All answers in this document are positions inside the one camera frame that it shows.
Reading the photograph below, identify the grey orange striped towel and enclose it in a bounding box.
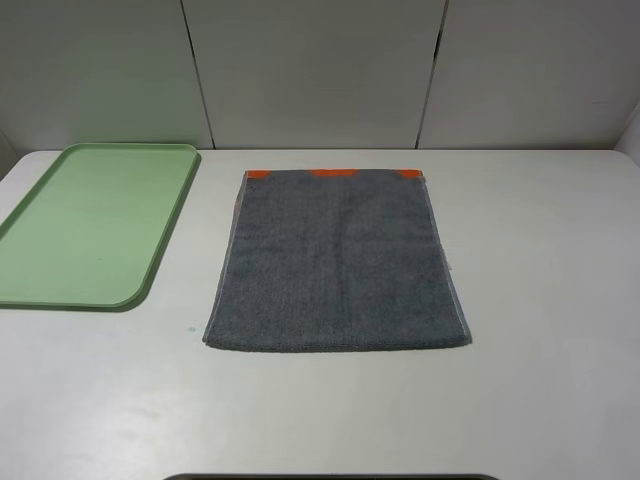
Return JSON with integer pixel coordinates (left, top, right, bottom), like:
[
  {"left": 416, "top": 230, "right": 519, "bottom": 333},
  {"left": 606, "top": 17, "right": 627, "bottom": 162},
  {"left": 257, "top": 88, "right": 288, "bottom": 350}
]
[{"left": 203, "top": 169, "right": 472, "bottom": 353}]

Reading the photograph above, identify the green plastic tray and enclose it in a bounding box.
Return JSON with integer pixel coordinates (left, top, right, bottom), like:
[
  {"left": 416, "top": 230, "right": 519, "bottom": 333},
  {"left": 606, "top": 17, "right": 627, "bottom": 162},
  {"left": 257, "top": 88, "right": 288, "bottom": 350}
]
[{"left": 1, "top": 143, "right": 200, "bottom": 312}]

